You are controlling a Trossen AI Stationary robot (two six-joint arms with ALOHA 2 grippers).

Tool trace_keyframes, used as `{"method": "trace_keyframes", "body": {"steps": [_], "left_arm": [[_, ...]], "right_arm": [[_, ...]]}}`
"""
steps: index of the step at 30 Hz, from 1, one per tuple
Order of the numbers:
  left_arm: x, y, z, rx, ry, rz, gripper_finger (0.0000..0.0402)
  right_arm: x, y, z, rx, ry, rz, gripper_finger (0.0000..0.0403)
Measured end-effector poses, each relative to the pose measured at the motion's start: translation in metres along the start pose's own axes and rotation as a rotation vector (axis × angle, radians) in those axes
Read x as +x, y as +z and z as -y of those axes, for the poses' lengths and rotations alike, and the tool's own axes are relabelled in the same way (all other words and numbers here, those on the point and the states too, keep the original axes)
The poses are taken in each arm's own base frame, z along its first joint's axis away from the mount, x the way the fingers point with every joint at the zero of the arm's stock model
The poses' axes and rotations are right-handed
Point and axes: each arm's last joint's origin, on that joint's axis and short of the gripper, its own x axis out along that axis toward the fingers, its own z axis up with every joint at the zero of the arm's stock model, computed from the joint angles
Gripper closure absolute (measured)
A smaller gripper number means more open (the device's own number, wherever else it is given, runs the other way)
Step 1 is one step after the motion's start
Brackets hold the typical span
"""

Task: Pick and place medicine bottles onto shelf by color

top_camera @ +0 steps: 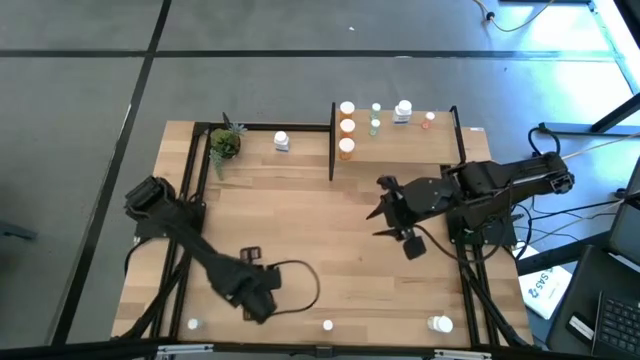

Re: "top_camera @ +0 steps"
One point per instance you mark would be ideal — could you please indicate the black stand base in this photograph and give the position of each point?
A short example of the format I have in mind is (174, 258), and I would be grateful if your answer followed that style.
(575, 128)

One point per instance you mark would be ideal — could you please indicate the white plastic jar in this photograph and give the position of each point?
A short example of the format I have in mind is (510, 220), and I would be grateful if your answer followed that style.
(441, 324)

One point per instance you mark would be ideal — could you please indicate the wooden shelf with black frame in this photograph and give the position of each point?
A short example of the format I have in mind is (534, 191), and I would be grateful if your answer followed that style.
(410, 145)

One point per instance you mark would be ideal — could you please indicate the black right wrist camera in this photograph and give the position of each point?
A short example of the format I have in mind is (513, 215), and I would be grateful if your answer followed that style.
(415, 248)

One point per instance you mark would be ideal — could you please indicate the white bottle blue label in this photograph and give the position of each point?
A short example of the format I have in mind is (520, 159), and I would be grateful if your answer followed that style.
(402, 111)
(281, 140)

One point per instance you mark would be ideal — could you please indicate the grey laptop lid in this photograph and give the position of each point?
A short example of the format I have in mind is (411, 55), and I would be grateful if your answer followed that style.
(627, 230)

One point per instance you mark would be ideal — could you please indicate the small green pill bottle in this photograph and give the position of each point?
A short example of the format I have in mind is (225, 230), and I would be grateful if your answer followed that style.
(193, 324)
(375, 125)
(375, 108)

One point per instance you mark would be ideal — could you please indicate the silver metal bracket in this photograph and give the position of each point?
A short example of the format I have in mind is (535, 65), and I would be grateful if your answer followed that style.
(462, 355)
(185, 349)

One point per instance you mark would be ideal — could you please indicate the orange pill bottle white cap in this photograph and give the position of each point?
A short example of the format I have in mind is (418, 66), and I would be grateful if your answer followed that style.
(347, 107)
(347, 125)
(346, 146)

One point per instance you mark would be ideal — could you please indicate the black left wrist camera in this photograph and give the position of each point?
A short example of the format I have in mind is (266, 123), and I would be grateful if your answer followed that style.
(250, 253)

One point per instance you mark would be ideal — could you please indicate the black device white label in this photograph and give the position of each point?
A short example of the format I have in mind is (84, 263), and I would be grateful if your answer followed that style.
(581, 326)

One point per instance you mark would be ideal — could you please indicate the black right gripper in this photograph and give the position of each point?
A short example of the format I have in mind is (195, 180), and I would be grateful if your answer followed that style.
(406, 210)

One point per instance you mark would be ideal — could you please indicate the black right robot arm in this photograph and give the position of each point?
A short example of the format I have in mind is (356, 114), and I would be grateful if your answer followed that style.
(500, 180)

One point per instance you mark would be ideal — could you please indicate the succulent plant in black pot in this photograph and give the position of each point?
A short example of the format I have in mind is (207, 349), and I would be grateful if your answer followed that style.
(225, 143)

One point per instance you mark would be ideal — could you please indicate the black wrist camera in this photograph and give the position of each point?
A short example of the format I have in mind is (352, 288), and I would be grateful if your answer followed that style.
(250, 253)
(415, 248)

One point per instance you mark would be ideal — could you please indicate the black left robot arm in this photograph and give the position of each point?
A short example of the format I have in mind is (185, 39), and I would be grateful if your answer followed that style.
(190, 240)

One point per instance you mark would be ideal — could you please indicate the black laptop keyboard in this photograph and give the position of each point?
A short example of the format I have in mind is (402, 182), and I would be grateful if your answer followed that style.
(620, 325)

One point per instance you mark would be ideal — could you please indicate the black aluminium rig frame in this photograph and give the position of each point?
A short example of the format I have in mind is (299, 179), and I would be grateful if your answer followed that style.
(260, 127)

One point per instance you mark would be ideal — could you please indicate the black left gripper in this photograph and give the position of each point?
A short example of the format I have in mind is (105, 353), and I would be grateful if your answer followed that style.
(250, 290)

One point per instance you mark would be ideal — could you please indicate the black desk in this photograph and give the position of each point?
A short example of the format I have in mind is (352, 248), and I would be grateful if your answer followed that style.
(585, 280)

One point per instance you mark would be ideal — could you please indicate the white printed box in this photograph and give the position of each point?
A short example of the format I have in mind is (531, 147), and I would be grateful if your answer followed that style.
(545, 287)

